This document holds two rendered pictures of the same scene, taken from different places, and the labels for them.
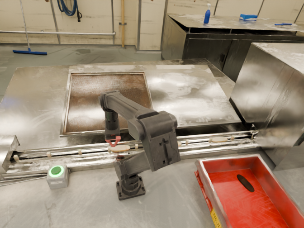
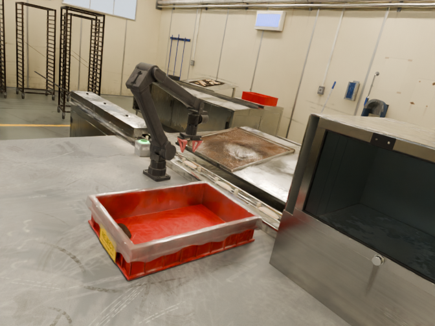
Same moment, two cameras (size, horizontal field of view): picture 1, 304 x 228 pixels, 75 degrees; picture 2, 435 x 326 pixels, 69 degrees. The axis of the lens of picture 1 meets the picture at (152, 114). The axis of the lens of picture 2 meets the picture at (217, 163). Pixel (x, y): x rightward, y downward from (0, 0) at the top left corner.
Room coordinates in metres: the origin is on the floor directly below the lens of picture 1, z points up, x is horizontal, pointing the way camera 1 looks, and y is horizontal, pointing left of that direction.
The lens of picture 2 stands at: (0.06, -1.31, 1.39)
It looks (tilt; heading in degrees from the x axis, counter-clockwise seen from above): 18 degrees down; 62
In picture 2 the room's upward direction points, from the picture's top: 11 degrees clockwise
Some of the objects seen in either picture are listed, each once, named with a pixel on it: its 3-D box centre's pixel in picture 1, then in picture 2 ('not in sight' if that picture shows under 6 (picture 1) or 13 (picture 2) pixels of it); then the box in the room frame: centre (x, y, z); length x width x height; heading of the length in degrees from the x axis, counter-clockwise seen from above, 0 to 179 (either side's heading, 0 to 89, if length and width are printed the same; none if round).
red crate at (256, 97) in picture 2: not in sight; (259, 98); (3.00, 3.19, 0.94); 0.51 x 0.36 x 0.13; 109
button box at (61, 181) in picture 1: (59, 178); (143, 151); (0.48, 0.37, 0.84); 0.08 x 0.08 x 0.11; 15
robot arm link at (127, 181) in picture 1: (127, 169); (161, 152); (0.49, 0.07, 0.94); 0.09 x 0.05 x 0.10; 32
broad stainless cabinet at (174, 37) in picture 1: (225, 52); not in sight; (3.23, -1.09, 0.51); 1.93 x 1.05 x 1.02; 105
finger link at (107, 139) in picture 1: (112, 138); (185, 143); (0.64, 0.17, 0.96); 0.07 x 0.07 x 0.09; 15
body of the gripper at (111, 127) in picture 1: (111, 123); (191, 130); (0.66, 0.18, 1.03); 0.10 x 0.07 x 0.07; 15
